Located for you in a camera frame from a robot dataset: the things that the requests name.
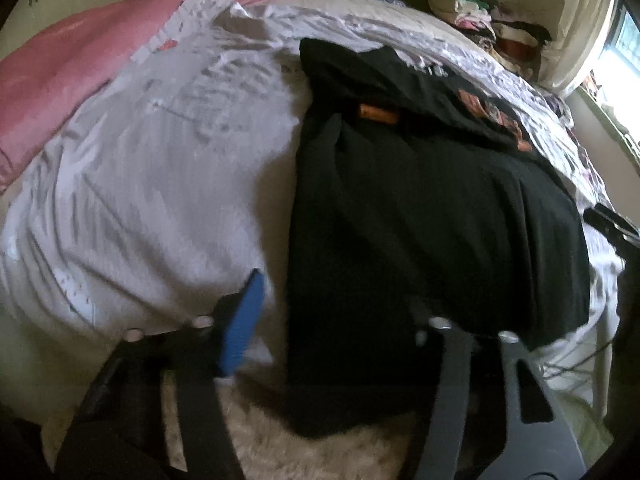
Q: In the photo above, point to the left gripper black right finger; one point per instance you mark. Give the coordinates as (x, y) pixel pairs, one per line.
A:
(482, 408)

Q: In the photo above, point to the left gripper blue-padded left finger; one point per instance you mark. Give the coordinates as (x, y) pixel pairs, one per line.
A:
(153, 411)

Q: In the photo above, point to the black sweater with orange cuffs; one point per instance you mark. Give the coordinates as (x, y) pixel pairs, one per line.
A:
(416, 196)

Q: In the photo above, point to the white patterned duvet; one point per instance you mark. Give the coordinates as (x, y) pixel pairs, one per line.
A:
(172, 182)

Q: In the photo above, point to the beige fluffy rug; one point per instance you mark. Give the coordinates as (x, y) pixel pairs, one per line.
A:
(268, 449)

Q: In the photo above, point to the folded clothes stack by wall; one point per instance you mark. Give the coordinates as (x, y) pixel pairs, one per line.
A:
(509, 37)

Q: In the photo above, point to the pink blanket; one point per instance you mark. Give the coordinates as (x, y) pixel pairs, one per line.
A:
(55, 71)

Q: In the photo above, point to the window with frame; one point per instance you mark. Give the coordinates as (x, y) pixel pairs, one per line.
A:
(611, 87)

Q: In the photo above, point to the cream curtain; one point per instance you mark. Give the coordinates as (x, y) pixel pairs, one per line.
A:
(580, 37)

